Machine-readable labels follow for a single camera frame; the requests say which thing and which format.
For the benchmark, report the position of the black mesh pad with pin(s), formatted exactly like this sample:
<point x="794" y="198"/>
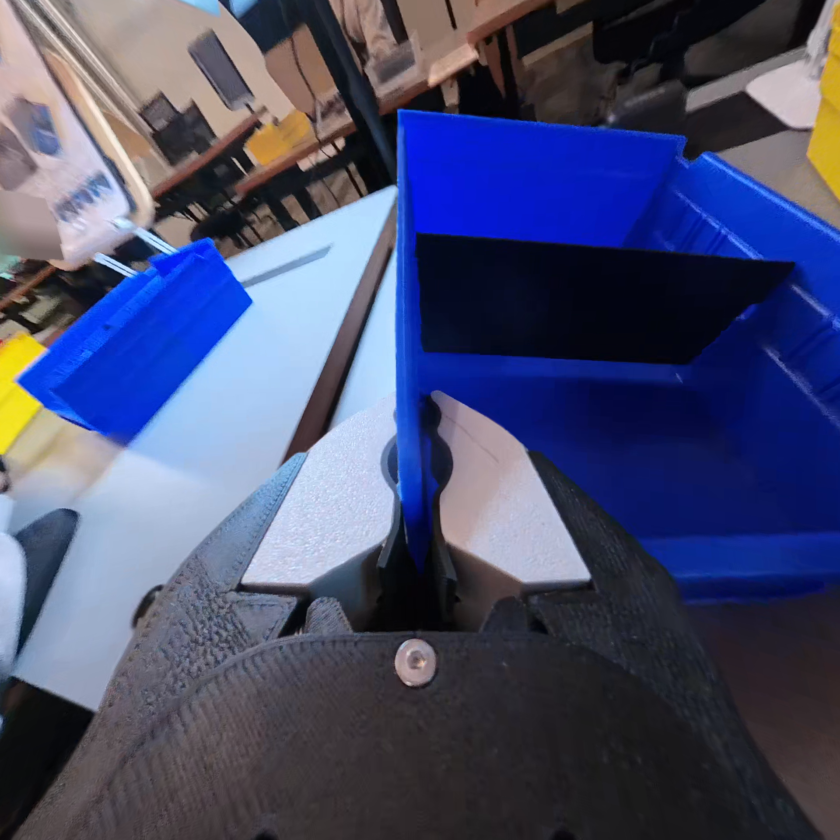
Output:
<point x="46" y="564"/>

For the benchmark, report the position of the instruction poster on wooden board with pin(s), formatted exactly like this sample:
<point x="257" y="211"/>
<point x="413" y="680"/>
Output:
<point x="72" y="164"/>

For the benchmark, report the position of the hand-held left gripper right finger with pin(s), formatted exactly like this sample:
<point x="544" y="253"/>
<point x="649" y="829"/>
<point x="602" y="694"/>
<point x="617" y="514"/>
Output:
<point x="505" y="505"/>

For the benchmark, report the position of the blue plastic bin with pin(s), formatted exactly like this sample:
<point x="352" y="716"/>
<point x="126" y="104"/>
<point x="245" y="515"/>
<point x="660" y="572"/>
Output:
<point x="590" y="459"/>
<point x="144" y="354"/>

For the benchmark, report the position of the black pole stand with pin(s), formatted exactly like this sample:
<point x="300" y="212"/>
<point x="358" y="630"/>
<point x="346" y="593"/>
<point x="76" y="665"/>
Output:
<point x="348" y="79"/>

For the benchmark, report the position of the wood-edged office desk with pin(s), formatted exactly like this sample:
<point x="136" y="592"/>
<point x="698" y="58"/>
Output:
<point x="210" y="154"/>

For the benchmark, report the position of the black bin divider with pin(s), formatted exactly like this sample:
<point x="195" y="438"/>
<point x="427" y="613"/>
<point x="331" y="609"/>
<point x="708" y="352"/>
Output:
<point x="577" y="295"/>

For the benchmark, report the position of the yellow plastic bin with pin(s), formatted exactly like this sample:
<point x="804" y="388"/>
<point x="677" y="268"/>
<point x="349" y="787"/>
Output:
<point x="825" y="118"/>
<point x="279" y="138"/>
<point x="16" y="394"/>

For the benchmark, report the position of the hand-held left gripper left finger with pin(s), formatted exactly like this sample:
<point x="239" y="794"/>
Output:
<point x="334" y="505"/>

